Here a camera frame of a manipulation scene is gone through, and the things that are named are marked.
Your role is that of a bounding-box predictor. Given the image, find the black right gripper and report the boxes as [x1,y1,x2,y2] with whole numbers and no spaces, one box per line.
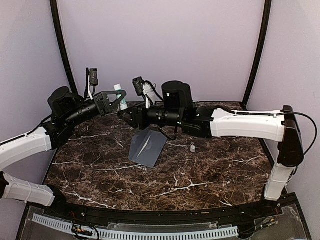
[117,100,184,130]

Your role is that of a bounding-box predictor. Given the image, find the green and white glue stick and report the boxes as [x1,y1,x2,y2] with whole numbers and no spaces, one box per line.
[113,83,128,111]

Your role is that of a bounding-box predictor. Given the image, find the grey paper envelope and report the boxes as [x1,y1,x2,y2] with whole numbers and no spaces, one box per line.
[128,129,168,169]

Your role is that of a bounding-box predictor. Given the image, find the white glue stick cap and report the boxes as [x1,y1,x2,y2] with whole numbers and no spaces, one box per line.
[190,145,196,153]

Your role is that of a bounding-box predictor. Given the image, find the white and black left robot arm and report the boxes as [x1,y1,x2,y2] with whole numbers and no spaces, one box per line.
[0,86,127,218]

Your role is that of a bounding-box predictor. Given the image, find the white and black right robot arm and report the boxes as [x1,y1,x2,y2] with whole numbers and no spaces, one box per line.
[117,77,307,217]

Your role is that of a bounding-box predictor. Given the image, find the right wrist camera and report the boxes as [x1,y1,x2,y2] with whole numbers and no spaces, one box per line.
[132,76,144,97]

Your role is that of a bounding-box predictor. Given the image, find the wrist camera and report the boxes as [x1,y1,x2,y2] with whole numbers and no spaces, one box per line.
[132,76,144,97]
[89,68,99,87]

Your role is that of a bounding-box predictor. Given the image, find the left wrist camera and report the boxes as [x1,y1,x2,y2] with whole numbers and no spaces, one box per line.
[89,68,99,87]

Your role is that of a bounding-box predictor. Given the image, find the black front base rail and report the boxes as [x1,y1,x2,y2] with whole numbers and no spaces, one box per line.
[27,193,300,226]

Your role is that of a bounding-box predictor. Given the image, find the left black frame post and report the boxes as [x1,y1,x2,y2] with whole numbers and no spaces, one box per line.
[49,0,79,95]

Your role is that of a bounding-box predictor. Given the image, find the black frame post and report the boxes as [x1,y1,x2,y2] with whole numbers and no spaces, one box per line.
[49,0,79,95]
[241,0,272,109]

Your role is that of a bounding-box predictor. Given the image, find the white slotted cable duct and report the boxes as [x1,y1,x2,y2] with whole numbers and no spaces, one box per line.
[31,214,239,240]

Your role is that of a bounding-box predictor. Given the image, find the right black frame post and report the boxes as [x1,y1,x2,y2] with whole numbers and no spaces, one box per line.
[241,0,272,109]

